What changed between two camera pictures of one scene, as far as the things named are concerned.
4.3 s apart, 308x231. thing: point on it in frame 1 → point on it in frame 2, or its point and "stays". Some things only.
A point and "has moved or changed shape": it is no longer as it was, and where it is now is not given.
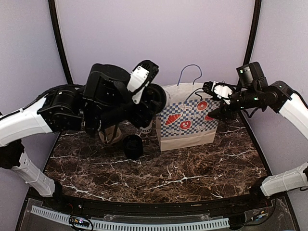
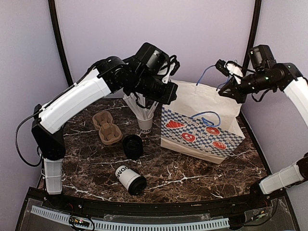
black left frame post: x=52 y=8 stays
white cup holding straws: x=147 y=130 stays
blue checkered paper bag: x=186 y=122 has moved or changed shape
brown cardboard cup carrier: x=110 y=134 stays
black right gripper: x=223 y=111 → x=240 y=96
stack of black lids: x=133 y=146 stays
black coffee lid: x=156 y=96 has moved or changed shape
